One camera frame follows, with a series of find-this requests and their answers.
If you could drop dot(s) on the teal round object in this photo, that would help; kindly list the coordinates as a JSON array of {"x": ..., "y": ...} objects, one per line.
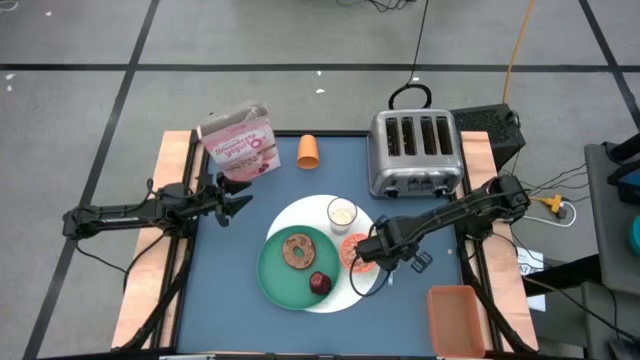
[{"x": 635, "y": 236}]

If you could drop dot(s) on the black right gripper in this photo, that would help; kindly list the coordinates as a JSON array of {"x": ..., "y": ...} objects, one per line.
[{"x": 389, "y": 245}]

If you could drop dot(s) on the black computer box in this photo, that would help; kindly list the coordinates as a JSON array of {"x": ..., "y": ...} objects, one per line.
[{"x": 485, "y": 127}]

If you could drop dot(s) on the white paper sheet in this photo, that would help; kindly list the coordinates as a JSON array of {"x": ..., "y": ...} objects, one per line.
[{"x": 532, "y": 260}]

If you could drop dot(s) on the pink strawberry yogurt cereal box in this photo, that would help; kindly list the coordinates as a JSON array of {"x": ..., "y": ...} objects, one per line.
[{"x": 242, "y": 150}]

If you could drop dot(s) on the cream round woven placemat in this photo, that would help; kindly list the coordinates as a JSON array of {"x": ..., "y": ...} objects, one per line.
[{"x": 305, "y": 212}]

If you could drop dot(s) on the dark red apple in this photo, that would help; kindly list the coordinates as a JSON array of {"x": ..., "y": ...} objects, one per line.
[{"x": 320, "y": 283}]

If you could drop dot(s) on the clear drinking glass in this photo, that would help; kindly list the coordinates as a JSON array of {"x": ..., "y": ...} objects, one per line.
[{"x": 342, "y": 216}]

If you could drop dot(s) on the green round plate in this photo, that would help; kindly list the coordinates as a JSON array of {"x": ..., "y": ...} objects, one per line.
[{"x": 280, "y": 285}]

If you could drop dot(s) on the silver four-slot toaster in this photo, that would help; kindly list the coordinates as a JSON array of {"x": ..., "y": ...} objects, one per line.
[{"x": 415, "y": 170}]

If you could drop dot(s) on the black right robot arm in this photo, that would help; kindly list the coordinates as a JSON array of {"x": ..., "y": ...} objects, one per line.
[{"x": 450, "y": 212}]

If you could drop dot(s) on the yellow power splitter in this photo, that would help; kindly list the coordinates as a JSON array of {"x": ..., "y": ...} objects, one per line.
[{"x": 550, "y": 204}]

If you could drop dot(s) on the wooden side board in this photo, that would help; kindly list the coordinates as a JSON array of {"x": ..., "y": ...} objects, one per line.
[
  {"x": 502, "y": 305},
  {"x": 150, "y": 280}
]

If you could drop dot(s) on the orange plastic cup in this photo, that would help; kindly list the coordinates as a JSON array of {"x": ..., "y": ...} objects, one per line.
[{"x": 308, "y": 152}]

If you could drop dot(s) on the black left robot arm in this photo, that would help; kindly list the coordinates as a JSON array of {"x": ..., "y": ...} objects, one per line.
[{"x": 125, "y": 214}]

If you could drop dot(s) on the orange plastic tray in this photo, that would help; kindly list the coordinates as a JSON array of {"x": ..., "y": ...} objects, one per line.
[{"x": 455, "y": 320}]

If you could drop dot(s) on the brown bagel half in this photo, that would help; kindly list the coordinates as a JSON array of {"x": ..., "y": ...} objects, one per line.
[{"x": 290, "y": 252}]

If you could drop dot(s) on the grey side cabinet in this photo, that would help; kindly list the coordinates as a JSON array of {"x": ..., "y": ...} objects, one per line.
[{"x": 615, "y": 280}]

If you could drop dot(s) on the blue patterned bowl orange inside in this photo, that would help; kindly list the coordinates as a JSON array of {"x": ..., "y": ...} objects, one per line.
[{"x": 348, "y": 247}]

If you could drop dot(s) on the black device blue screen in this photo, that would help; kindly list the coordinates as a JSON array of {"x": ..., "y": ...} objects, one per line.
[{"x": 627, "y": 182}]

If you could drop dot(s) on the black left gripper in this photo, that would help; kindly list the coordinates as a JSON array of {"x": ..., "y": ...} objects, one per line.
[{"x": 215, "y": 200}]

